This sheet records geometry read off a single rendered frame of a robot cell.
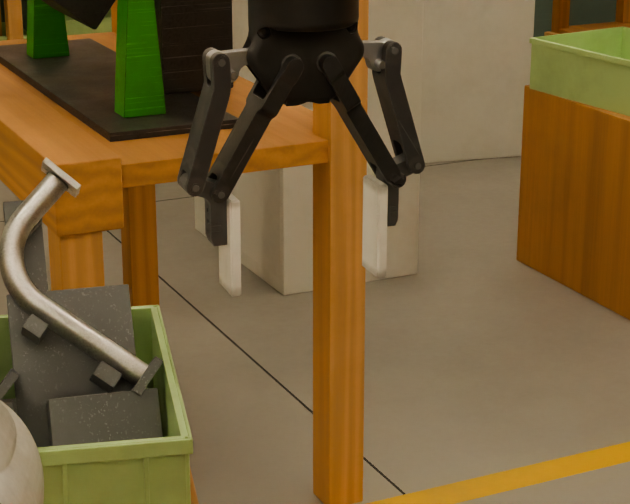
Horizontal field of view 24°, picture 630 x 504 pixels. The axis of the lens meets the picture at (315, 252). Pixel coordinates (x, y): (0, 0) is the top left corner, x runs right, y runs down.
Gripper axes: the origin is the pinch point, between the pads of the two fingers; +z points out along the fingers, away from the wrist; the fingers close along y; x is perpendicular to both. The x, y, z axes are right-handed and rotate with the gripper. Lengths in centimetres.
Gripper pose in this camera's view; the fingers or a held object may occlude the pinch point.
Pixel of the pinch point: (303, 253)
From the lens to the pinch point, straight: 103.9
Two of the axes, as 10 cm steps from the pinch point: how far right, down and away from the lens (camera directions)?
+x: 3.5, 3.0, -8.9
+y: -9.4, 1.1, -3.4
